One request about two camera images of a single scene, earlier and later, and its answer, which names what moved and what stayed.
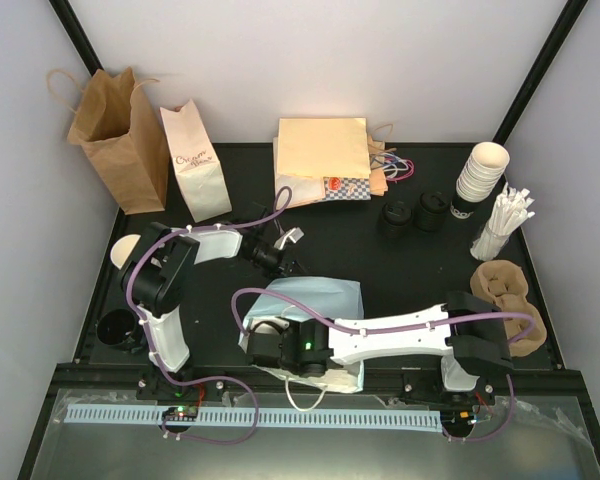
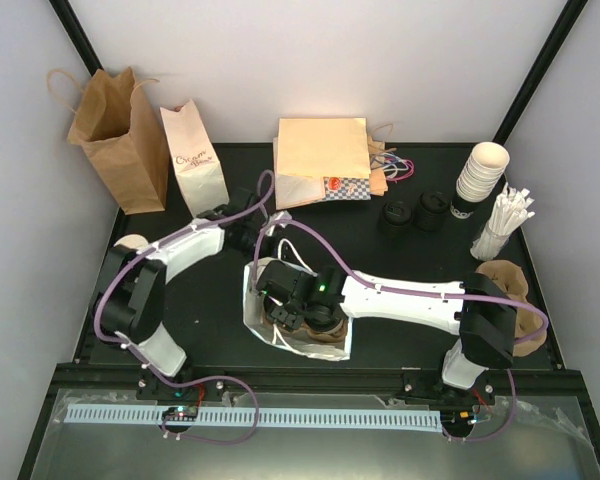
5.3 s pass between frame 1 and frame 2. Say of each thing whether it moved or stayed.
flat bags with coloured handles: stayed
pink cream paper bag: stayed
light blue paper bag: moved
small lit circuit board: stayed
